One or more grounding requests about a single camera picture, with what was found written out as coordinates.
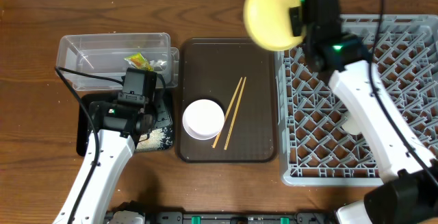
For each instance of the grey dishwasher rack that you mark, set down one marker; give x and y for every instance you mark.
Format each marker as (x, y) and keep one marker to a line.
(314, 148)

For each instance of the brown serving tray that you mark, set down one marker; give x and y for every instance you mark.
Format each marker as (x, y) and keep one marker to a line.
(212, 68)

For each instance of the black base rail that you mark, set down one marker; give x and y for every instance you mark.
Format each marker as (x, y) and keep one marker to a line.
(125, 217)

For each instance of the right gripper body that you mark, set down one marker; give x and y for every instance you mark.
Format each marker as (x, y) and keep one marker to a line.
(295, 16)

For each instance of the wooden chopstick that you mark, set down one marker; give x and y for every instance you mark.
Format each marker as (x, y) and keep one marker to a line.
(235, 114)
(227, 112)

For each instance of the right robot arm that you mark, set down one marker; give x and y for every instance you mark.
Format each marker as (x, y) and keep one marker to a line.
(408, 169)

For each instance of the clear plastic bin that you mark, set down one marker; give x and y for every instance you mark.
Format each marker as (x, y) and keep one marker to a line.
(103, 54)

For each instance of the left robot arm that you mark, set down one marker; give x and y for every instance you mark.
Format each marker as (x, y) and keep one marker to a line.
(137, 117)

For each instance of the white bowl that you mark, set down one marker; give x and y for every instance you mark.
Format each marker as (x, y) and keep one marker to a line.
(203, 119)

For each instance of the green orange snack wrapper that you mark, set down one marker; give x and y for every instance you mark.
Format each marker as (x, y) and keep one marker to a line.
(138, 61)

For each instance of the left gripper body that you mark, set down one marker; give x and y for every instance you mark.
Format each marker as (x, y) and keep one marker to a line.
(160, 115)

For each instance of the yellow plate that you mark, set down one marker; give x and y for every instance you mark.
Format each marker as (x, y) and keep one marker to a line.
(269, 25)

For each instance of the white napkin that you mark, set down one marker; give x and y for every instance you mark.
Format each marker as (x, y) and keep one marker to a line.
(159, 65)

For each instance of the white cup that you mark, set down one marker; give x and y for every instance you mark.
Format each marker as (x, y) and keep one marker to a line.
(350, 125)

